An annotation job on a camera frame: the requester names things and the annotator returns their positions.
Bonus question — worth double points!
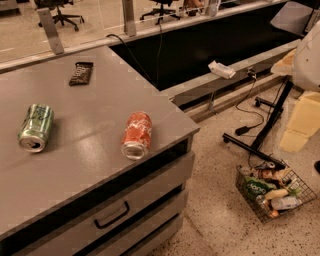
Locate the metal railing post middle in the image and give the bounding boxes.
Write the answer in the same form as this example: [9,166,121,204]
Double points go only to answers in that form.
[122,0,136,37]

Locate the metal railing post left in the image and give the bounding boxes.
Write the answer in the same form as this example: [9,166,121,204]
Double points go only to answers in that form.
[37,8,64,55]

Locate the green soda can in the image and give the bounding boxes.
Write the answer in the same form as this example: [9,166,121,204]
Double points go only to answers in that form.
[18,104,54,153]

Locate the black drawer handle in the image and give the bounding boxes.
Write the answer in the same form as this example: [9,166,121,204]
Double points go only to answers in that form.
[94,201,130,230]

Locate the black office chair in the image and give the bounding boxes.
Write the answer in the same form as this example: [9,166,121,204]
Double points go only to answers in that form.
[34,0,85,31]
[140,0,180,25]

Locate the clear plastic bottle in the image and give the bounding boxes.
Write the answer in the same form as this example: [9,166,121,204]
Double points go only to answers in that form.
[271,196,302,210]

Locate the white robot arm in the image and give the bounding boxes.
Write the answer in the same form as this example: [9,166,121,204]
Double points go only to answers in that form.
[292,21,320,92]

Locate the metal railing post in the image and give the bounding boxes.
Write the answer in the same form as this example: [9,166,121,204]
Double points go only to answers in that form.
[37,8,64,55]
[122,0,136,37]

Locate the green snack bag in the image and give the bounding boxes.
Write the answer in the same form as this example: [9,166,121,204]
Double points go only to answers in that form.
[244,176,276,200]

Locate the wire basket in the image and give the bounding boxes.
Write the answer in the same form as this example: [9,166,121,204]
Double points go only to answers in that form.
[236,162,317,223]

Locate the grey drawer cabinet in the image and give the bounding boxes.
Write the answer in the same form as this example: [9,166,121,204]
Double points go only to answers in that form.
[0,134,196,256]

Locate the red coke can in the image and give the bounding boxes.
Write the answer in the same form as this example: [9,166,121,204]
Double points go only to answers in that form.
[121,111,152,160]

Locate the black office chair right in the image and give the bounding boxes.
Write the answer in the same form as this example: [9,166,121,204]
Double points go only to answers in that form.
[140,0,180,25]

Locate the black power cable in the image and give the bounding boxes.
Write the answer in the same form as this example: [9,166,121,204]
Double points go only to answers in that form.
[234,71,265,137]

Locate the black shoe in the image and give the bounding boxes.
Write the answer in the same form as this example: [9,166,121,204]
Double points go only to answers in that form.
[314,160,320,174]

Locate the dark rxbar chocolate bar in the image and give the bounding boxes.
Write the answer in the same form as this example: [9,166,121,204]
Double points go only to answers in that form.
[69,62,93,86]

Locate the black stand base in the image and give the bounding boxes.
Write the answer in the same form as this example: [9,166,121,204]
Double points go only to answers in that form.
[222,76,293,170]

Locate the black office chair left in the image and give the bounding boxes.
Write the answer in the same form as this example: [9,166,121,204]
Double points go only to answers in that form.
[34,0,85,31]

